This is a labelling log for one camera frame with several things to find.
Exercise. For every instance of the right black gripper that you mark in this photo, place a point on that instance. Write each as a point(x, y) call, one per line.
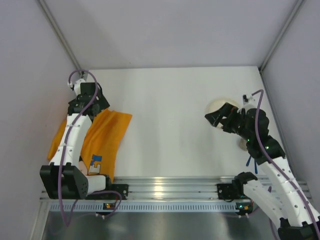
point(227, 119)

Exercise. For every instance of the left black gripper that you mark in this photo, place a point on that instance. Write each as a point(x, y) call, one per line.
point(103, 102)

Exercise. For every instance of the white round plate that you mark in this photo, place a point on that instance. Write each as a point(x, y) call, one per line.
point(217, 103)

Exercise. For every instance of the orange Mickey placemat cloth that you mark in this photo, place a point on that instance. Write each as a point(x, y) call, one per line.
point(101, 143)

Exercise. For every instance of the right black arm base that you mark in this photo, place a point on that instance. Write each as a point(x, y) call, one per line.
point(231, 192)

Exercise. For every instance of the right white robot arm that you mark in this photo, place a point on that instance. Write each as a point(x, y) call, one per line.
point(291, 212)

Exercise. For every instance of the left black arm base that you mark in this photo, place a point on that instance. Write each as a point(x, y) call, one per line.
point(122, 189)

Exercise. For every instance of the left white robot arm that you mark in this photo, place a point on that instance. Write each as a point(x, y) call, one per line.
point(62, 178)

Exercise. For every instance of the blue spoon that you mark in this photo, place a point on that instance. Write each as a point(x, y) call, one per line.
point(248, 161)

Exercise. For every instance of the blue fork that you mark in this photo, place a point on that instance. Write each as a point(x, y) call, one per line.
point(255, 168)

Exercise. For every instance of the slotted grey cable duct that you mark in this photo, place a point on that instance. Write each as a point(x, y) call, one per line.
point(160, 207)

